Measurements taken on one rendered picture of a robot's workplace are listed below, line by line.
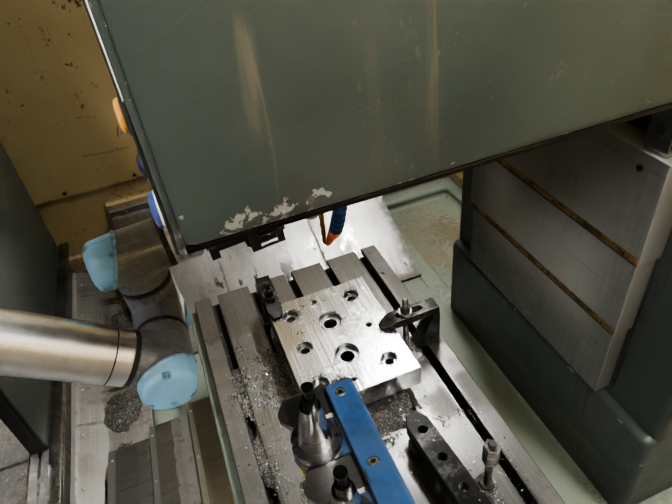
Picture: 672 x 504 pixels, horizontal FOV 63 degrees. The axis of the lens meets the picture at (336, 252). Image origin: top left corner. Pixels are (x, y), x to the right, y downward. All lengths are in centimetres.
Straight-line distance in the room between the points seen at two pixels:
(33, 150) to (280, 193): 148
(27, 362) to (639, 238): 84
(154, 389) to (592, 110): 58
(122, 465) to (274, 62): 119
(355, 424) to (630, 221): 51
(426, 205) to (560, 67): 170
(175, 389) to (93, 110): 121
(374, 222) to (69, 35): 106
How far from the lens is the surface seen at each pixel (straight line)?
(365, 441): 70
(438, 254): 195
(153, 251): 77
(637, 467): 126
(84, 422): 161
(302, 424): 67
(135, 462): 144
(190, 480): 132
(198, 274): 179
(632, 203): 92
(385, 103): 43
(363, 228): 185
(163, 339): 75
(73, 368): 72
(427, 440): 101
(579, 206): 101
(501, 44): 47
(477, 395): 115
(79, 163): 187
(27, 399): 138
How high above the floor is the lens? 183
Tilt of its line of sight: 39 degrees down
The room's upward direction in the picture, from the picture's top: 7 degrees counter-clockwise
